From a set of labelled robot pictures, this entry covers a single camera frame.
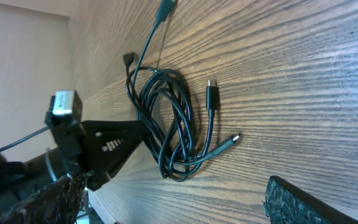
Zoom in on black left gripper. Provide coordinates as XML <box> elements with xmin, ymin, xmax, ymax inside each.
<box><xmin>49</xmin><ymin>120</ymin><xmax>145</xmax><ymax>191</ymax></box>

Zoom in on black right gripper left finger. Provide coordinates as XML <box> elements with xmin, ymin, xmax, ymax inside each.
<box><xmin>0</xmin><ymin>173</ymin><xmax>90</xmax><ymax>224</ymax></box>

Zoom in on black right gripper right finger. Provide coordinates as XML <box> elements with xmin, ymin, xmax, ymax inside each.
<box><xmin>263</xmin><ymin>175</ymin><xmax>358</xmax><ymax>224</ymax></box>

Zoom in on black USB-C cable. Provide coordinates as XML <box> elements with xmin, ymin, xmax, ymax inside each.
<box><xmin>122</xmin><ymin>52</ymin><xmax>241</xmax><ymax>182</ymax></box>

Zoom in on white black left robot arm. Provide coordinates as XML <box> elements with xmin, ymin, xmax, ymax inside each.
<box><xmin>0</xmin><ymin>121</ymin><xmax>145</xmax><ymax>223</ymax></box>

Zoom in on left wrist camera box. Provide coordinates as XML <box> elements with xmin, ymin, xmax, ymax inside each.
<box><xmin>45</xmin><ymin>90</ymin><xmax>83</xmax><ymax>127</ymax></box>

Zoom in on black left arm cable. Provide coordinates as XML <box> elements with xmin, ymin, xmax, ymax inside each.
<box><xmin>0</xmin><ymin>126</ymin><xmax>51</xmax><ymax>153</ymax></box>

